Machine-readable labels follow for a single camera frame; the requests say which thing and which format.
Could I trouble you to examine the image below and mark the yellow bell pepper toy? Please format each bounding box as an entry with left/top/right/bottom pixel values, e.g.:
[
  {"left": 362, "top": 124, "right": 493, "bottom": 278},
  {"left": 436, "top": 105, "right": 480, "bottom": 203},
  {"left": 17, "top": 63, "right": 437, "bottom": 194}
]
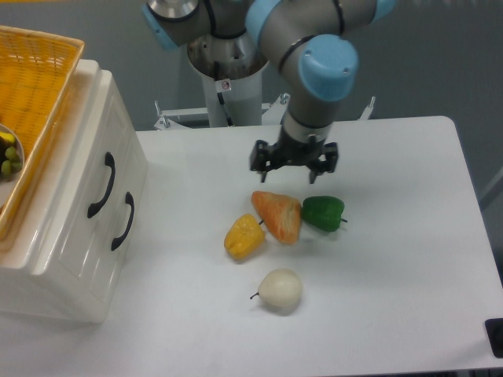
[{"left": 224, "top": 214, "right": 265, "bottom": 260}]

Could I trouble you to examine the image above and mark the yellow woven basket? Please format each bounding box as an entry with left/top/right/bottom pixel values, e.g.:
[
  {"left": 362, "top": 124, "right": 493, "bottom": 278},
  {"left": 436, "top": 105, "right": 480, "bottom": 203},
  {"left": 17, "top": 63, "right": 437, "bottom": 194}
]
[{"left": 1, "top": 25, "right": 85, "bottom": 240}]

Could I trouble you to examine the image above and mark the green grapes bunch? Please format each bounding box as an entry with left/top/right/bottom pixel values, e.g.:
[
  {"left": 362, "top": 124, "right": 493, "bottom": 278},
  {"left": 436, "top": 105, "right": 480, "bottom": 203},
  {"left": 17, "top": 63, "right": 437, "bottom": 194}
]
[{"left": 1, "top": 146, "right": 23, "bottom": 178}]

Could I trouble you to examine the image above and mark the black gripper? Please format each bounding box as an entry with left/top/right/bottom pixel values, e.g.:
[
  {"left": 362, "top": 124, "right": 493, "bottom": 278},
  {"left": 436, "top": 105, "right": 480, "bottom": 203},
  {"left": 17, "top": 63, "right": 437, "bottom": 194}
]
[{"left": 250, "top": 124, "right": 339, "bottom": 184}]

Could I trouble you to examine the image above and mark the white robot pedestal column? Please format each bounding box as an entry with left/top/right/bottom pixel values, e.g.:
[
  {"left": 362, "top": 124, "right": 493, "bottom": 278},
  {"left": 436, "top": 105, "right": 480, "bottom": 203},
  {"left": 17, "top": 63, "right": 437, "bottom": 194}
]
[{"left": 187, "top": 33, "right": 268, "bottom": 127}]

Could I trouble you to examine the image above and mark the black top drawer handle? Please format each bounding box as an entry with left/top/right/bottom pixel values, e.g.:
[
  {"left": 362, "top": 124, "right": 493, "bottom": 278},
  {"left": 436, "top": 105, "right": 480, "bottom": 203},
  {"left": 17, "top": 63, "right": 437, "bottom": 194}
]
[{"left": 86, "top": 152, "right": 116, "bottom": 219}]

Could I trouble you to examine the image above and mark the black corner object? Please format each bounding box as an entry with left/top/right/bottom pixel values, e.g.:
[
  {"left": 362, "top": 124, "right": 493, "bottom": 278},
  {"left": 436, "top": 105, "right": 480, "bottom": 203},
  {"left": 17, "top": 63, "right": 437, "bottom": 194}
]
[{"left": 484, "top": 318, "right": 503, "bottom": 358}]

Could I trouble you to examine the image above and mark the white pear toy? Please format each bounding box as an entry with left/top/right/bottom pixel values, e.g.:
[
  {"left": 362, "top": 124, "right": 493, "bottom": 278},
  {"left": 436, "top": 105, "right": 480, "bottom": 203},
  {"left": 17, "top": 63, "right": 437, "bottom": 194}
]
[{"left": 249, "top": 268, "right": 303, "bottom": 316}]

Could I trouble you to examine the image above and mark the black bottom drawer handle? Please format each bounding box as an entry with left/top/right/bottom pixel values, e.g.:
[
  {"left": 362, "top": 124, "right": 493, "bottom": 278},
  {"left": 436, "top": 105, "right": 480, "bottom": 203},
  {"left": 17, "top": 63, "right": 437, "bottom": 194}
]
[{"left": 110, "top": 192, "right": 135, "bottom": 251}]

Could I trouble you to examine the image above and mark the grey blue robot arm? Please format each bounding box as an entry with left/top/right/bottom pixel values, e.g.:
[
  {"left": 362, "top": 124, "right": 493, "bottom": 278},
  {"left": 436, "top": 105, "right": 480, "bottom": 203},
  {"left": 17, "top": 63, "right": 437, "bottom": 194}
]
[{"left": 141, "top": 1, "right": 395, "bottom": 179}]

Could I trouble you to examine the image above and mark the black drawer handle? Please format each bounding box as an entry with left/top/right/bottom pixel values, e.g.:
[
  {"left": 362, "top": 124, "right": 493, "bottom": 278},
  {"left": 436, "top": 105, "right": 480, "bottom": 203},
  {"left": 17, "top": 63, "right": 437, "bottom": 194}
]
[
  {"left": 86, "top": 152, "right": 116, "bottom": 219},
  {"left": 110, "top": 192, "right": 135, "bottom": 251}
]

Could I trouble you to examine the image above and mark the white drawer cabinet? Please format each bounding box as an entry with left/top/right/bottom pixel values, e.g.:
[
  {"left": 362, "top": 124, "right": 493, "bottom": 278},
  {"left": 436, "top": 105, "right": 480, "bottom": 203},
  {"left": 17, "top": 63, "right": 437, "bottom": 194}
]
[{"left": 1, "top": 60, "right": 148, "bottom": 323}]

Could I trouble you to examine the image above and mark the green bell pepper toy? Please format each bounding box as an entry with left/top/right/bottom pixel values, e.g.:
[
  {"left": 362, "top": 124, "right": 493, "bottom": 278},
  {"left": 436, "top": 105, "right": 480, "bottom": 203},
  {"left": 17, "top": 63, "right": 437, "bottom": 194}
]
[{"left": 301, "top": 196, "right": 345, "bottom": 232}]

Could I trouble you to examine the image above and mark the yellow banana toy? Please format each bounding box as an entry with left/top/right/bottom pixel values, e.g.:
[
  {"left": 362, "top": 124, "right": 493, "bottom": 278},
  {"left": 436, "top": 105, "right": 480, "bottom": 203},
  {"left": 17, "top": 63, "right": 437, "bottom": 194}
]
[{"left": 0, "top": 132, "right": 17, "bottom": 145}]

